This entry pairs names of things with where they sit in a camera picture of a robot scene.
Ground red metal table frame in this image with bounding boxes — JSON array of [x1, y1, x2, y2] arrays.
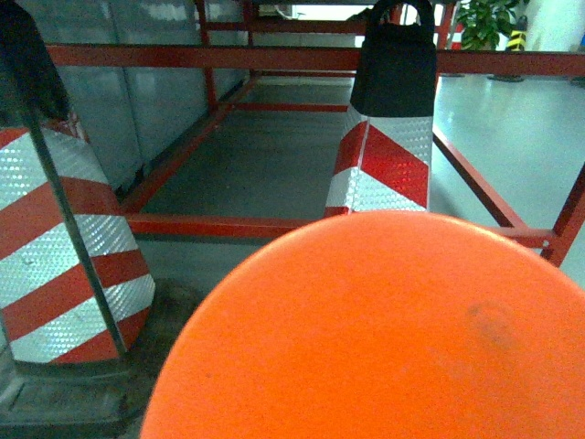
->
[[48, 1, 584, 266]]

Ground red white traffic cone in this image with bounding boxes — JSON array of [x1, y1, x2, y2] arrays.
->
[[324, 1, 437, 217]]

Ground red white cone left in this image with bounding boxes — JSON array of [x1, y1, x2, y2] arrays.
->
[[1, 1, 155, 438]]

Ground orange cylindrical capacitor 4680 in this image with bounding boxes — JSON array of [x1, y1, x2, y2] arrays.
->
[[141, 211, 584, 438]]

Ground yellow black striped bollard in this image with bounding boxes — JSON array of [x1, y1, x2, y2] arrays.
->
[[505, 30, 527, 52]]

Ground potted green plant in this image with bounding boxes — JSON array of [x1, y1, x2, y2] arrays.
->
[[456, 0, 530, 50]]

